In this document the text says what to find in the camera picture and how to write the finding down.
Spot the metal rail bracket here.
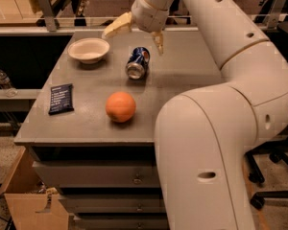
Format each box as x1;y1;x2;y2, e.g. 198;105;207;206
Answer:
266;0;286;29
37;0;58;32

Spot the orange fruit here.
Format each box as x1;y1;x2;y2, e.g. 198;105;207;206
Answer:
106;92;136;123

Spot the black office chair base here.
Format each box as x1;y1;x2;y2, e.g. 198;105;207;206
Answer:
245;137;288;210

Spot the white bowl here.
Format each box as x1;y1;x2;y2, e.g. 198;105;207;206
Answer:
67;38;109;64

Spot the blue pepsi can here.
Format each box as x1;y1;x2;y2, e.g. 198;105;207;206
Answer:
125;47;150;80

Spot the dark blue snack packet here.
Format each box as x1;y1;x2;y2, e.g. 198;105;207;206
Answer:
48;83;74;115

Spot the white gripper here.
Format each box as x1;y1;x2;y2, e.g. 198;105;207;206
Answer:
102;0;168;56

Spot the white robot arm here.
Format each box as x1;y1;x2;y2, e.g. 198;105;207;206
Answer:
103;0;288;230

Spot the left metal rail bracket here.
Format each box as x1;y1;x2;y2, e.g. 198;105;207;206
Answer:
37;0;58;32

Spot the clear plastic water bottle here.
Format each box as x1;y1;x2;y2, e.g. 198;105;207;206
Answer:
0;69;17;98

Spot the cardboard box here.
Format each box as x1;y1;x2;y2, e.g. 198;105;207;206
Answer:
0;148;69;230

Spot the right metal rail bracket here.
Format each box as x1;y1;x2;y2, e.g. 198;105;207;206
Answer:
266;0;286;29

